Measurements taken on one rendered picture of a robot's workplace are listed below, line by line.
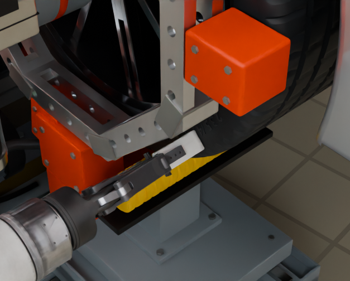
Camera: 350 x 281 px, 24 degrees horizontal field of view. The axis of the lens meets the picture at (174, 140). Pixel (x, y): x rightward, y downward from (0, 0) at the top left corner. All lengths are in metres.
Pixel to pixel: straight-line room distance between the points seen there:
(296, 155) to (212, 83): 1.19
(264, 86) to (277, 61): 0.03
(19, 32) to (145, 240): 0.76
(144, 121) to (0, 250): 0.25
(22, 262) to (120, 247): 0.60
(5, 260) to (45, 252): 0.05
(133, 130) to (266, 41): 0.27
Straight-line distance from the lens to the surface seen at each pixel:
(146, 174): 1.01
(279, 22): 0.91
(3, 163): 0.92
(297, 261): 1.62
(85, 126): 1.17
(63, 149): 1.25
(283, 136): 2.10
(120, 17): 1.18
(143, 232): 1.53
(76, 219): 0.98
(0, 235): 0.94
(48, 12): 1.03
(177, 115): 0.95
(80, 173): 1.24
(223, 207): 1.59
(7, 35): 0.83
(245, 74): 0.84
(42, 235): 0.95
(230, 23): 0.89
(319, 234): 1.87
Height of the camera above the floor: 1.37
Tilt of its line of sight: 42 degrees down
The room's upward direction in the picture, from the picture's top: straight up
